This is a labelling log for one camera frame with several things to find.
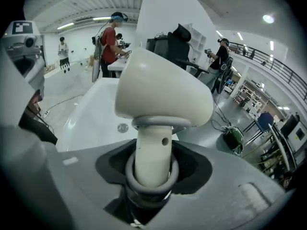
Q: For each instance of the green bag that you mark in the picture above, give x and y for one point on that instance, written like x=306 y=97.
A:
x=233 y=135

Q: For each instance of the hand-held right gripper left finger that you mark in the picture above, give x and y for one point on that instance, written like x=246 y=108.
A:
x=84 y=176

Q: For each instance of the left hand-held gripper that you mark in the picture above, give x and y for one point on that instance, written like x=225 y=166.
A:
x=21 y=42

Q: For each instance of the large white sink basin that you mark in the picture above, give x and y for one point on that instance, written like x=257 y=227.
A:
x=96 y=109

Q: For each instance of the chrome basin drain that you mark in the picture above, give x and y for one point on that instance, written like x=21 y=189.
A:
x=123 y=127

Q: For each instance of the black balcony railing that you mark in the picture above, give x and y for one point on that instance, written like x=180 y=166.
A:
x=271 y=59

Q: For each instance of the black office chair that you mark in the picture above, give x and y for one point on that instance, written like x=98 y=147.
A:
x=180 y=47

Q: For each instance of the blue chair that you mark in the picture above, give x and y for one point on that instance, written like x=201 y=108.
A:
x=265 y=120

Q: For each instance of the white shelving unit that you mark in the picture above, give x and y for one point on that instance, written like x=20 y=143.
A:
x=251 y=99

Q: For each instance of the white box machine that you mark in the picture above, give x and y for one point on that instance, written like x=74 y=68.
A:
x=297 y=133

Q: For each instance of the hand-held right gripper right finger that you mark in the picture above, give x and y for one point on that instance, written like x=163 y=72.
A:
x=227 y=188

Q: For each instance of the cream hair dryer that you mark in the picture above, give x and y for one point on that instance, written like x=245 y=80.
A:
x=156 y=85

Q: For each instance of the white cubby shelf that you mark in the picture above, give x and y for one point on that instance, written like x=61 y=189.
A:
x=197 y=44

